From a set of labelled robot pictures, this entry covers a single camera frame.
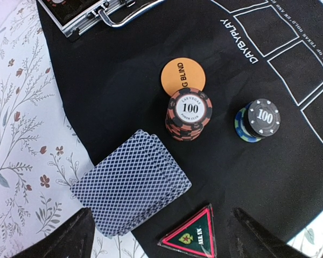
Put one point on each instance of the orange big blind button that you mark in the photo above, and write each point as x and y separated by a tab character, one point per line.
182	73

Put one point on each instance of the black and green chip stack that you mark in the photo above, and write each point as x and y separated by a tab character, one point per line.
258	120

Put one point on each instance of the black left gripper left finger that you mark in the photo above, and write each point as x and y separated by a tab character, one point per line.
74	238

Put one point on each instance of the blue playing card deck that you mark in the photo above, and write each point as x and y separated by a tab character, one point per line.
131	184

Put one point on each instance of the orange black chip stack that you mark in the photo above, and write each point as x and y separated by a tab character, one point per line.
189	111

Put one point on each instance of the aluminium poker chip case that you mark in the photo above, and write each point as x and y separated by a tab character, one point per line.
74	18

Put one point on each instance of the triangular all in button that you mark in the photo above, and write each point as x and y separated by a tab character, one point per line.
195	237

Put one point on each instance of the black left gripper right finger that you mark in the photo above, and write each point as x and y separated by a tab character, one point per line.
251	239

